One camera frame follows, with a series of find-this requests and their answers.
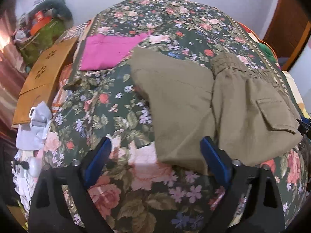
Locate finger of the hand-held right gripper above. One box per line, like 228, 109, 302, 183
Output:
296, 118, 311, 137

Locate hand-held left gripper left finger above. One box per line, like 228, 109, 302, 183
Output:
28, 137, 114, 233

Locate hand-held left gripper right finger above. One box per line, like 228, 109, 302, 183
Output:
200, 136, 285, 233

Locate olive green pants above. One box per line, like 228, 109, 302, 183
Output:
131, 47, 303, 175

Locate floral blanket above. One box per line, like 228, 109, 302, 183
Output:
42, 0, 309, 233

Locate white plastic bag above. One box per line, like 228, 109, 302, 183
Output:
16, 101, 52, 151

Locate bamboo lap table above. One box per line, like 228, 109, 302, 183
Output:
12, 37, 79, 126

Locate wooden door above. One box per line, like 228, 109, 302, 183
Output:
262, 0, 311, 71

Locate folded pink cloth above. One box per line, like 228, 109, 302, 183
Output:
80, 33, 149, 71

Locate pink curtain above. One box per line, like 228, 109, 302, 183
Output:
0, 5, 28, 131

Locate striped cloth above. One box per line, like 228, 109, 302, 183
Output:
61, 21, 94, 42

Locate green storage bag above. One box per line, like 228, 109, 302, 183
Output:
18, 19, 66, 65

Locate orange box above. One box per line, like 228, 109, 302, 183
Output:
29, 17, 52, 36

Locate grey plush pillow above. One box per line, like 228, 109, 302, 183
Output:
40, 0, 73, 21

